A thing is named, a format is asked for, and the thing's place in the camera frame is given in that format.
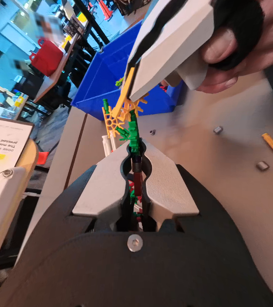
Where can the orange traffic cone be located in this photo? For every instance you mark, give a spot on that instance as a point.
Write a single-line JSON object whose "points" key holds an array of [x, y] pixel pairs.
{"points": [[42, 157], [105, 10]]}

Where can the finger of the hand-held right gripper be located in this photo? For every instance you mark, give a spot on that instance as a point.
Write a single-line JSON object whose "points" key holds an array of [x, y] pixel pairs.
{"points": [[170, 55], [146, 28]]}

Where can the black metal pole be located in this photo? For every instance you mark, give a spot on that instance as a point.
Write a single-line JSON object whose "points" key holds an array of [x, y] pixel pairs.
{"points": [[91, 21]]}

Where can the red fabric bag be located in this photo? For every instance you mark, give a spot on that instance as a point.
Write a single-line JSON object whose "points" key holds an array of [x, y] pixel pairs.
{"points": [[46, 57]]}

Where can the wooden table with black legs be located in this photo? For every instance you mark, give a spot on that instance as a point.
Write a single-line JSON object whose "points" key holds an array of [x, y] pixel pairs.
{"points": [[55, 76]]}

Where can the blue bin with white tag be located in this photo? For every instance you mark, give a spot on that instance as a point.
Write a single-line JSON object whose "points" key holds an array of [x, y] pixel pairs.
{"points": [[103, 72]]}

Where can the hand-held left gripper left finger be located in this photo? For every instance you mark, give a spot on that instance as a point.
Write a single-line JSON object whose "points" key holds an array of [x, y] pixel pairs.
{"points": [[98, 191]]}

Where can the colourful toy construction car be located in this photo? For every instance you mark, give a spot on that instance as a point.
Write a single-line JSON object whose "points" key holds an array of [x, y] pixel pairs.
{"points": [[133, 134]]}

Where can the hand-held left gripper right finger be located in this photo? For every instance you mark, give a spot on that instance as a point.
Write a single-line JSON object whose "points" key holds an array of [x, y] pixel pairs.
{"points": [[172, 191]]}

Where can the white document stand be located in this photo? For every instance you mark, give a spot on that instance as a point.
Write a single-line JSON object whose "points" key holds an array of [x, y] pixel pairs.
{"points": [[2, 203]]}

